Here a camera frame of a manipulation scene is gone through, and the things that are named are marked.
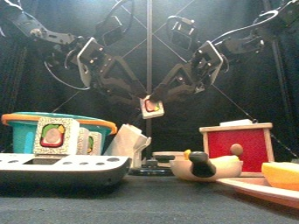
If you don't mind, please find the white toy sushi piece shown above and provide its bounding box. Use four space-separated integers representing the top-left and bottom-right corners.
139 96 166 120

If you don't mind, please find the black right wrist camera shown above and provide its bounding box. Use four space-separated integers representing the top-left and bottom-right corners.
166 15 199 51

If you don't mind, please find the black toy piece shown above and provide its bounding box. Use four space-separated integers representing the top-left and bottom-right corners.
189 150 218 179

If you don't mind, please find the red wooden drawer box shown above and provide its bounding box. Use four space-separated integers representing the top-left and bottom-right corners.
199 122 277 178

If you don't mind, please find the white block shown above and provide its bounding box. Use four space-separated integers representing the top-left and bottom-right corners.
219 118 255 127

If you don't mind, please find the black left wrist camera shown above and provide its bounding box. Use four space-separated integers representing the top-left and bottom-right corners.
94 15 135 46

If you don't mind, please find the speckled toy sushi slice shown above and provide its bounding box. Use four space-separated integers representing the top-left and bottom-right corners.
78 127 93 156
89 131 105 156

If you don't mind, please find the white plate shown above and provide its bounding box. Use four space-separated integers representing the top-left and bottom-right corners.
215 176 299 210

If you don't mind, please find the white folded paper bag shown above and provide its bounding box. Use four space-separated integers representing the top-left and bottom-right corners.
103 123 154 169

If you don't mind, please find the metal frame pole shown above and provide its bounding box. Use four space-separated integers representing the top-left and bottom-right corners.
145 0 155 160

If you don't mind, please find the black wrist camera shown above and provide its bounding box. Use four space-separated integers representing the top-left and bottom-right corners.
94 15 135 46
166 15 199 51

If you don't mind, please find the large speckled toy sushi block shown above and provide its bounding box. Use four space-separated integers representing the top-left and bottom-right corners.
33 115 82 157

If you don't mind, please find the orange toy food piece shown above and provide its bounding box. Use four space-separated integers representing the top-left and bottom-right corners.
261 161 299 193

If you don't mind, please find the black round base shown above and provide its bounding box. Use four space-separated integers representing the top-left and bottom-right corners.
127 158 175 177

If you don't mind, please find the teal basket with orange rim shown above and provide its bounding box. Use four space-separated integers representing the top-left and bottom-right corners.
0 111 118 155

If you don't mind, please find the pale wooden bowl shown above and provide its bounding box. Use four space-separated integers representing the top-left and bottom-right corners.
170 157 246 184

